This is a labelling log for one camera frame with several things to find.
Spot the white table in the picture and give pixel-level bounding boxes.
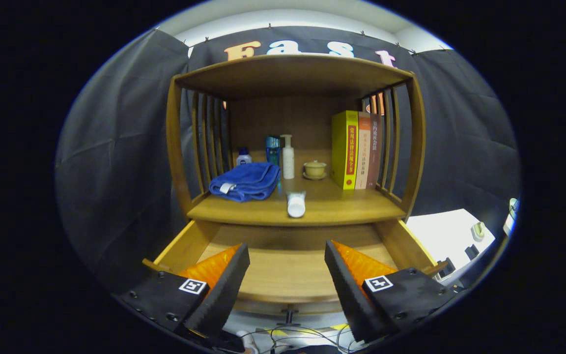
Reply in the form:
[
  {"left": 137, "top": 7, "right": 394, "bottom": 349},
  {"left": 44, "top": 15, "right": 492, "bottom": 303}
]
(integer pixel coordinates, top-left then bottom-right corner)
[{"left": 405, "top": 208, "right": 496, "bottom": 283}]

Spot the white lamp fixture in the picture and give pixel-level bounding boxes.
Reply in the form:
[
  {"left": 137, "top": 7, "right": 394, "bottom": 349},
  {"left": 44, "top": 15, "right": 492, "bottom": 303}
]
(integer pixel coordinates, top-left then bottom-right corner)
[{"left": 508, "top": 198, "right": 520, "bottom": 236}]

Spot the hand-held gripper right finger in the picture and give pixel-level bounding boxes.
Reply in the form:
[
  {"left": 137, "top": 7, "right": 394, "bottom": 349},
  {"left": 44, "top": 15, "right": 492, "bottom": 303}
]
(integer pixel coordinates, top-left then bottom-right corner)
[{"left": 324, "top": 240, "right": 463, "bottom": 344}]

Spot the wooden drawer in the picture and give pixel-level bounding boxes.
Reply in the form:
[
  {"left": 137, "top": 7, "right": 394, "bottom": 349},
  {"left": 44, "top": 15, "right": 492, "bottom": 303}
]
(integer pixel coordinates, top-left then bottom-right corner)
[{"left": 143, "top": 219, "right": 448, "bottom": 325}]

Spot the yellow book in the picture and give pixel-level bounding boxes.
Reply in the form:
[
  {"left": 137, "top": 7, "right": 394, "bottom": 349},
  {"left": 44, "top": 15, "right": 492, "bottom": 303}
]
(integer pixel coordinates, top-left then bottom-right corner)
[{"left": 331, "top": 111, "right": 359, "bottom": 190}]

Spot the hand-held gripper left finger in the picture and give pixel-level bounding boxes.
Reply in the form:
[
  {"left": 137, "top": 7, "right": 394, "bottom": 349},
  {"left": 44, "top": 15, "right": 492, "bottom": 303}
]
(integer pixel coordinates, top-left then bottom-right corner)
[{"left": 118, "top": 243, "right": 252, "bottom": 345}]

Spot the blue bottle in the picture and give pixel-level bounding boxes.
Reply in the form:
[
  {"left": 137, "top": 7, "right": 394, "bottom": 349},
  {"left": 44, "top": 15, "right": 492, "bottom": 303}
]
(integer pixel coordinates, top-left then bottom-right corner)
[{"left": 265, "top": 136, "right": 281, "bottom": 168}]

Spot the brown book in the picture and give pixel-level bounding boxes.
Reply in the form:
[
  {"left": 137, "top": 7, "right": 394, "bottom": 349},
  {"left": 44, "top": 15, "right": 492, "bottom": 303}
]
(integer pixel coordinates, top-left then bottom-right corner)
[{"left": 366, "top": 114, "right": 383, "bottom": 189}]

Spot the wooden cabinet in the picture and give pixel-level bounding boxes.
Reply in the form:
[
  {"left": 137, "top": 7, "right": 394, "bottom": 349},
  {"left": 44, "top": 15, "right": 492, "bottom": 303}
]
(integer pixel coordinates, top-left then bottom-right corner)
[{"left": 143, "top": 53, "right": 448, "bottom": 315}]

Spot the white green tube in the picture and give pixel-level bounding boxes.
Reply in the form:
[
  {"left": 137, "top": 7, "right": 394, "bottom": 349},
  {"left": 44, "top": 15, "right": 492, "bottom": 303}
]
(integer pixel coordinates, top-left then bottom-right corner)
[{"left": 285, "top": 191, "right": 307, "bottom": 218}]

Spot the blue folded towel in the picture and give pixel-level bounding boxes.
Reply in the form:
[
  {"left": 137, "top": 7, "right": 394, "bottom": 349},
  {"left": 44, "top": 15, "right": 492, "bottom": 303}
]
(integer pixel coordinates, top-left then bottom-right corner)
[{"left": 209, "top": 162, "right": 281, "bottom": 203}]

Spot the white pump bottle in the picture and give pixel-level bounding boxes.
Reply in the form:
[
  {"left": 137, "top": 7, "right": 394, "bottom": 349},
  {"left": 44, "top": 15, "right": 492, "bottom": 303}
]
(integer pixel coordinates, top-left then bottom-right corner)
[{"left": 280, "top": 134, "right": 295, "bottom": 179}]

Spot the orange book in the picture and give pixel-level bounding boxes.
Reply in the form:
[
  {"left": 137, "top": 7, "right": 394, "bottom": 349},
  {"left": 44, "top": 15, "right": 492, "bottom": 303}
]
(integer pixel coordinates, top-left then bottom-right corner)
[{"left": 355, "top": 112, "right": 371, "bottom": 190}]

